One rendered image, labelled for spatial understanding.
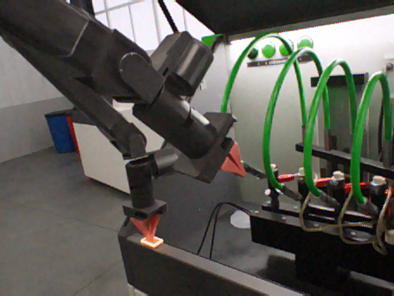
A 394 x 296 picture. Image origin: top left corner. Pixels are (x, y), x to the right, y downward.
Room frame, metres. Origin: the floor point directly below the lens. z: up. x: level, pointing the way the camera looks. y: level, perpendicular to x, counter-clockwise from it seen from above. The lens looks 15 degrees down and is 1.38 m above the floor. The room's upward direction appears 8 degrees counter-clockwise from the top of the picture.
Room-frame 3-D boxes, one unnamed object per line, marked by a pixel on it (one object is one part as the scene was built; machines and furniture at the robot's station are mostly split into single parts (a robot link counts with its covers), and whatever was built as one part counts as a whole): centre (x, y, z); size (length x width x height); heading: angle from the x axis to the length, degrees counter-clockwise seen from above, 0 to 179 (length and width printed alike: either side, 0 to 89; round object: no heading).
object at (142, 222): (0.77, 0.16, 1.01); 0.07 x 0.07 x 0.09; 47
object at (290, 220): (0.71, -0.26, 0.91); 0.34 x 0.10 x 0.15; 47
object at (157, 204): (0.77, 0.15, 1.08); 0.10 x 0.07 x 0.07; 47
